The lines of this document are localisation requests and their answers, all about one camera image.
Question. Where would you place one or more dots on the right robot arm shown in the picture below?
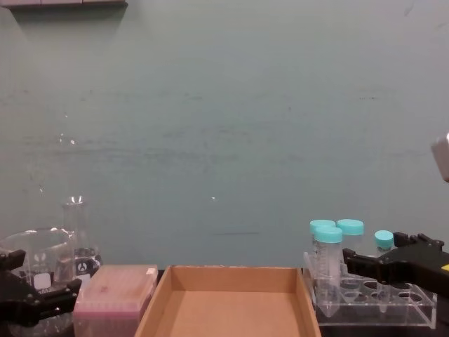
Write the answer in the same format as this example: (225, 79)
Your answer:
(442, 158)

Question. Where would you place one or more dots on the clear acrylic tube rack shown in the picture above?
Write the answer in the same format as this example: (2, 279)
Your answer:
(386, 309)

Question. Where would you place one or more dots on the grey wall-mounted ledge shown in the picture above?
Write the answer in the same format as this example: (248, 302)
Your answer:
(63, 1)

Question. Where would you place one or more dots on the pink pipette tip box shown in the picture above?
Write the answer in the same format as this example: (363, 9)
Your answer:
(115, 291)

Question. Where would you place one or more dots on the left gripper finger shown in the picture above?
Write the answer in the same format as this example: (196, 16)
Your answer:
(12, 261)
(58, 298)

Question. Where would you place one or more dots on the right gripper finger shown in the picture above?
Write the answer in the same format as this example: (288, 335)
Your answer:
(363, 265)
(415, 241)

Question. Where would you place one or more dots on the small tube with teal cap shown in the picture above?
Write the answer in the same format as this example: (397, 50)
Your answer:
(383, 239)

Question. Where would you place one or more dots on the shallow brown cardboard tray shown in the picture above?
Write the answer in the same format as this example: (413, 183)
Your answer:
(231, 309)

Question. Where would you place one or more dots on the clear glass conical flask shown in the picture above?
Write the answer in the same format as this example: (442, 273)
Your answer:
(86, 261)

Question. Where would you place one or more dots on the black table cloth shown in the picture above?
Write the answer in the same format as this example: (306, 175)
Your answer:
(386, 332)

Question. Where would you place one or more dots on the large tube with teal cap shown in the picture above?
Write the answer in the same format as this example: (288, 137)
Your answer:
(328, 259)
(350, 226)
(321, 224)

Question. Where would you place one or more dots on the clear glass beaker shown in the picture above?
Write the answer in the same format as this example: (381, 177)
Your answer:
(42, 259)

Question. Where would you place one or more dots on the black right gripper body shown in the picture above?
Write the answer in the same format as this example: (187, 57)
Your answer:
(417, 268)

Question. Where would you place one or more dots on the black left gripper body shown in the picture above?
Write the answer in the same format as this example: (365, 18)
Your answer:
(14, 298)

